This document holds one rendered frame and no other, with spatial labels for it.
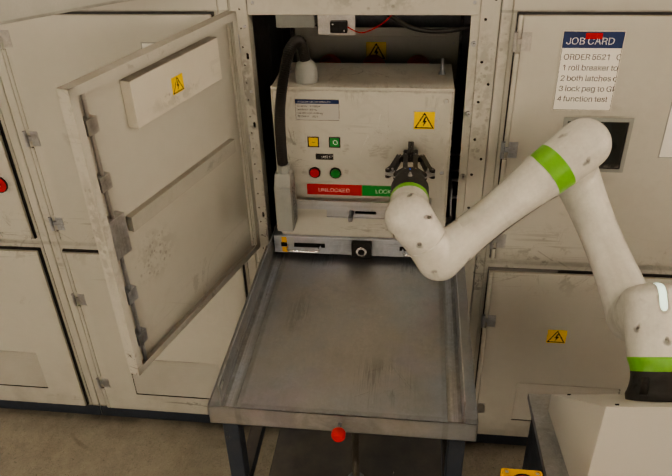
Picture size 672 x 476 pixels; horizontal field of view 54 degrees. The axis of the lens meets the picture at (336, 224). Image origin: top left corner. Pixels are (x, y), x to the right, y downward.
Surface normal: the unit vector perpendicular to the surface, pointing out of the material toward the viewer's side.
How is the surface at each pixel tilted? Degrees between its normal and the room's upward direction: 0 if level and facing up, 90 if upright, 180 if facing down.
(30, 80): 90
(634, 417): 90
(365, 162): 90
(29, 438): 0
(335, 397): 0
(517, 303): 90
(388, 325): 0
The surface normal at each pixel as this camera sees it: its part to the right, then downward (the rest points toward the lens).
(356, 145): -0.11, 0.52
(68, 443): -0.03, -0.85
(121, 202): 0.92, 0.18
